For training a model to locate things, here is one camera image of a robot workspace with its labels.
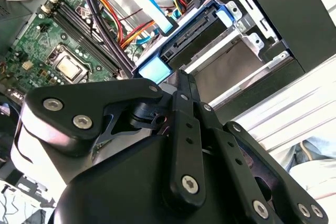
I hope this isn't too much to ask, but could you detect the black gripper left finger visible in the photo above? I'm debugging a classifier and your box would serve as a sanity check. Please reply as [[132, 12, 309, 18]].
[[12, 69, 207, 209]]

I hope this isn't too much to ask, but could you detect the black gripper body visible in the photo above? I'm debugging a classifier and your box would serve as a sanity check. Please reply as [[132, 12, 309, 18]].
[[49, 134, 250, 224]]

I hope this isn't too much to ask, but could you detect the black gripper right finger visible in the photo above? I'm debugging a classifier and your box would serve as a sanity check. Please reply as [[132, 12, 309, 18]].
[[193, 101, 329, 224]]

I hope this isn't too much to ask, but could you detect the hard disk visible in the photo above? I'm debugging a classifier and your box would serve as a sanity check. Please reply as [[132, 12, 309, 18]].
[[131, 0, 238, 84]]

